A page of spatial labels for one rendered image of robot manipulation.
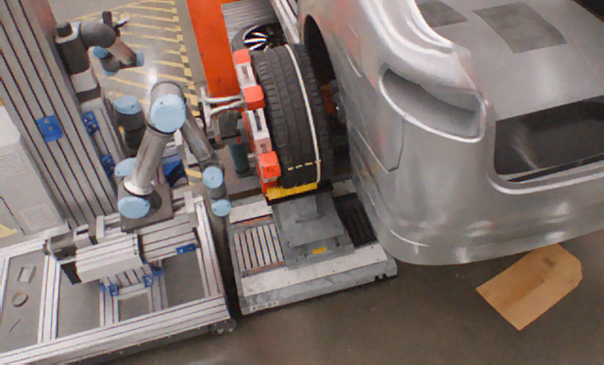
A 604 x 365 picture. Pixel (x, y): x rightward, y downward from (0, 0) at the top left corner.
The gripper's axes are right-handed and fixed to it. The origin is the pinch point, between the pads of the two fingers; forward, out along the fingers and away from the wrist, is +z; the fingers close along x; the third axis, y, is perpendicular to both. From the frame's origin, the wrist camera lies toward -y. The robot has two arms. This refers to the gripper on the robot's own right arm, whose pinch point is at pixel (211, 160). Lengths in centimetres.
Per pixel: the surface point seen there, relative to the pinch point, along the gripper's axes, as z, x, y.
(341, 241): -8, -53, -67
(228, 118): -1.1, -11.9, 20.5
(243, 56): 37, -26, 28
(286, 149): -16.5, -31.7, 8.7
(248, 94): -4.4, -21.9, 31.5
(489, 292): -56, -115, -81
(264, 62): 12.4, -32.7, 34.8
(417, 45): -79, -61, 80
